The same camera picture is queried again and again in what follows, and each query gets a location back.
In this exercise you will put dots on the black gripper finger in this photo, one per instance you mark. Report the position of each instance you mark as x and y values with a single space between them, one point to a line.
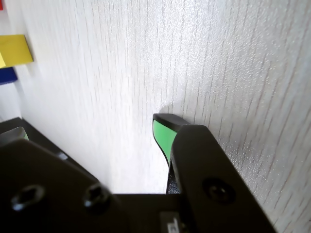
48 194
209 170

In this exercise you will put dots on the blue wooden cube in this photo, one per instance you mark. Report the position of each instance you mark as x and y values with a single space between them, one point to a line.
8 75

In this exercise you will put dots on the yellow wooden cube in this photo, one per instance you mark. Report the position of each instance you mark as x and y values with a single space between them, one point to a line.
17 48

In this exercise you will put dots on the red wooden cube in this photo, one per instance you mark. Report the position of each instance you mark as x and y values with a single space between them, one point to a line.
1 4

